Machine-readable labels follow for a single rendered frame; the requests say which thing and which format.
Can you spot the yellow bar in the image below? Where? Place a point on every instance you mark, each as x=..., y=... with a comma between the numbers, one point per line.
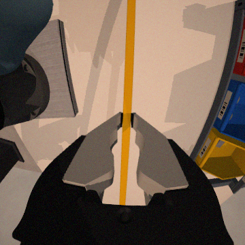
x=127, y=100

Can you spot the yellow bin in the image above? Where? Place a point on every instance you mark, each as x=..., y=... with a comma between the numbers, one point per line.
x=225, y=162

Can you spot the red open bin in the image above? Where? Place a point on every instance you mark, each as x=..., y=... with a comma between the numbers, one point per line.
x=239, y=67

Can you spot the blue open bin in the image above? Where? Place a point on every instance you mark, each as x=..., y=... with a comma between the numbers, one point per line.
x=235, y=127

